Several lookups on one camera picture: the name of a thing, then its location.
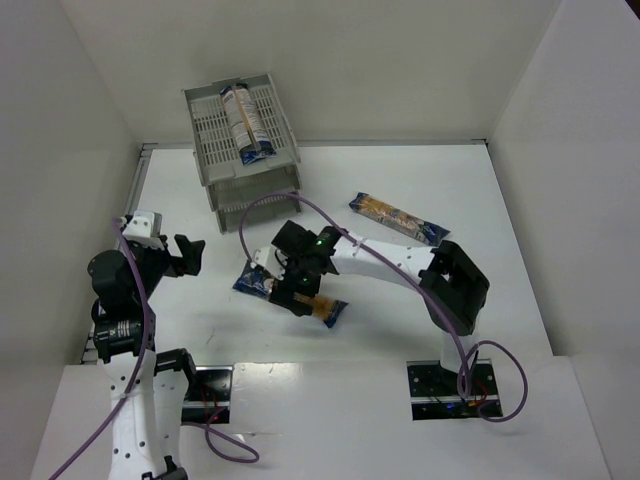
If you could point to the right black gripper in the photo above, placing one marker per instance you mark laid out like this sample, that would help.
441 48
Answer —
288 295

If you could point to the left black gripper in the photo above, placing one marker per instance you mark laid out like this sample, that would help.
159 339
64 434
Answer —
173 257

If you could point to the blue spaghetti bag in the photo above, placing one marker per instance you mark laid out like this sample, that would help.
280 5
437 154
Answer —
398 220
257 282

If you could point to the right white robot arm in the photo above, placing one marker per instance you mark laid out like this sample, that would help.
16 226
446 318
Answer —
451 285

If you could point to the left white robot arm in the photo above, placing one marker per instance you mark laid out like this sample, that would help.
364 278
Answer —
147 388

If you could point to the grey three-tier tray shelf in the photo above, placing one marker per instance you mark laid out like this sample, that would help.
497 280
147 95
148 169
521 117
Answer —
231 186

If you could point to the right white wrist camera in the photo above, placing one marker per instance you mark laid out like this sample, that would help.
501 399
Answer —
266 258

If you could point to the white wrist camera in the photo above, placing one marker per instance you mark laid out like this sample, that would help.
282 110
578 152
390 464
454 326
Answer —
143 225
266 258

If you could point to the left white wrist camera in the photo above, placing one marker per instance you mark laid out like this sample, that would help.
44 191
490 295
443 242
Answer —
143 225

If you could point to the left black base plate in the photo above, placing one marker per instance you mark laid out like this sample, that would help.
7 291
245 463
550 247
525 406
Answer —
208 399

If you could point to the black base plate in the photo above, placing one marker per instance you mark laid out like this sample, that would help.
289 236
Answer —
434 396
208 399

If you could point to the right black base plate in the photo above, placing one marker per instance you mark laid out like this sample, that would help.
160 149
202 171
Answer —
434 396

